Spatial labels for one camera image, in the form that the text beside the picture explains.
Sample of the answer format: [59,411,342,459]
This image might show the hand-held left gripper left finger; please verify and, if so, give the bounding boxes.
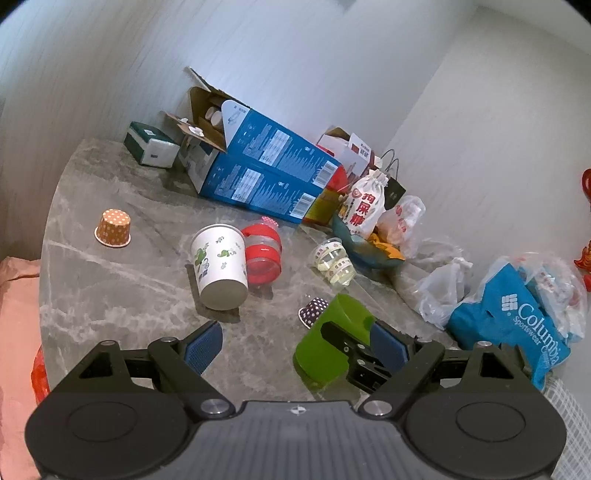
[50,320,234,419]

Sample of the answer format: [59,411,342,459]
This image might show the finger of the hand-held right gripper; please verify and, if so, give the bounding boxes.
[321,321,394,394]

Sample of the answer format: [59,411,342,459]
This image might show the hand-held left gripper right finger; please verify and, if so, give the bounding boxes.
[359,320,544,420]

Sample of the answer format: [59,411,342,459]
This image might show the green plastic cup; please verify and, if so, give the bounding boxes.
[294,294,377,384]

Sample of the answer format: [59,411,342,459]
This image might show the purple dotted paper cup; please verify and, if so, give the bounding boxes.
[298,298,329,328]

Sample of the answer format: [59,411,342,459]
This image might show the white cup with green print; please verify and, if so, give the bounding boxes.
[190,224,250,310]

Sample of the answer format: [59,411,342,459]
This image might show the clear cup with yellow print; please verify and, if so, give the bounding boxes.
[308,237,357,286]

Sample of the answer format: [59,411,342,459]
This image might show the clear cup with red sleeve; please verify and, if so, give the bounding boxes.
[240,220,283,283]

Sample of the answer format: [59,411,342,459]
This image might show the orange dotted paper cup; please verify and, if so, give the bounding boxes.
[94,209,132,249]

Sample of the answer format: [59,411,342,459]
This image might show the crumpled clear plastic bag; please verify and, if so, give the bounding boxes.
[409,237,475,329]

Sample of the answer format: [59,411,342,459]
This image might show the teal ceramic bowl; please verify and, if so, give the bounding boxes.
[332,215,407,271]

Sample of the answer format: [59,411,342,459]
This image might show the blue shopping bag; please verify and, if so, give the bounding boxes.
[445,265,573,393]

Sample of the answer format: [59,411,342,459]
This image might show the clear plastic bag red print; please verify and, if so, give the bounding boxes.
[379,195,426,259]

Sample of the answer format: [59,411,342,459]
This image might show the red yellow green package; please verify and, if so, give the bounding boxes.
[302,188,345,227]

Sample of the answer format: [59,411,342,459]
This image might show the black paper bag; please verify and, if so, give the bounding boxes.
[379,148,408,212]

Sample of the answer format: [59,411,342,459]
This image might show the red orange bag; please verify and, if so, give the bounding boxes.
[31,346,51,403]

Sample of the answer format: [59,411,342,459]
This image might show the blue cardboard box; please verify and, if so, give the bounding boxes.
[187,67,345,191]
[166,111,326,225]

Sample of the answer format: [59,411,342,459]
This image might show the large clear plastic bag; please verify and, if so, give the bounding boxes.
[475,251,589,344]

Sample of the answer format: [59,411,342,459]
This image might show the pink cloth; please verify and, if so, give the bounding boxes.
[0,257,45,480]

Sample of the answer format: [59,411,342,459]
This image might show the white mesh basket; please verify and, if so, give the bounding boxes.
[540,374,591,480]

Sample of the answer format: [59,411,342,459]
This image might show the red and white carton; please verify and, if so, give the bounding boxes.
[316,127,382,182]

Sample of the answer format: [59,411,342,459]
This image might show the green and white tissue pack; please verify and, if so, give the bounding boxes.
[124,121,181,168]

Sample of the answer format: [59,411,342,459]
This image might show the red ornament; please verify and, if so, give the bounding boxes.
[574,168,591,290]

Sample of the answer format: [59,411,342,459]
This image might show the white drawstring bag red print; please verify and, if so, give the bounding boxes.
[339,168,389,239]

